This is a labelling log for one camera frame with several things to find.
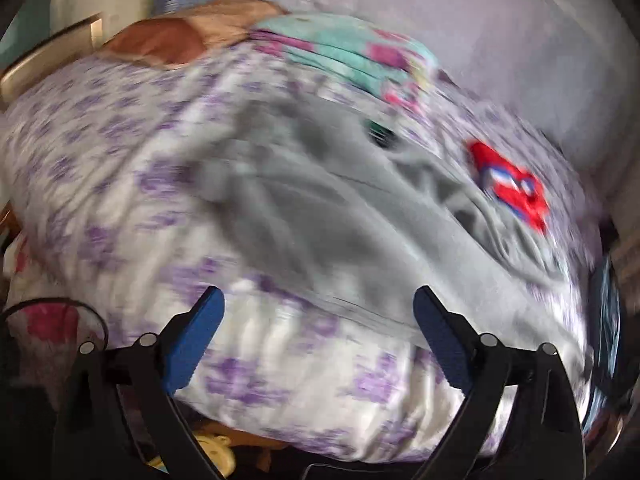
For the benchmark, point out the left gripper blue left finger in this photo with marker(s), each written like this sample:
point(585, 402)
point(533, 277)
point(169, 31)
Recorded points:
point(186, 337)

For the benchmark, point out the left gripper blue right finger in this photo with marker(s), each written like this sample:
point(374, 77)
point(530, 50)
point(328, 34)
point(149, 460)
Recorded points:
point(434, 322)

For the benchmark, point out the grey sweatpants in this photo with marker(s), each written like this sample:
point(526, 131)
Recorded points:
point(306, 195)

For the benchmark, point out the purple floral bed sheet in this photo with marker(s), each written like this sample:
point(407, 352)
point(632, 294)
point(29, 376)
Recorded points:
point(99, 158)

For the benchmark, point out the red blue folded garment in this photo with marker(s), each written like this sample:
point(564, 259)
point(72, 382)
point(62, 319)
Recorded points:
point(511, 185)

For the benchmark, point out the brown orange pillow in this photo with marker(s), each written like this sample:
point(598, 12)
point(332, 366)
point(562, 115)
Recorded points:
point(176, 39)

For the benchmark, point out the teal pink folded blanket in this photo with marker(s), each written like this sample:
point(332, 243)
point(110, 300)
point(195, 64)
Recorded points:
point(395, 68)

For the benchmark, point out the lilac wall curtain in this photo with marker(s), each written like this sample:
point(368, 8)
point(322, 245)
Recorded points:
point(570, 67)

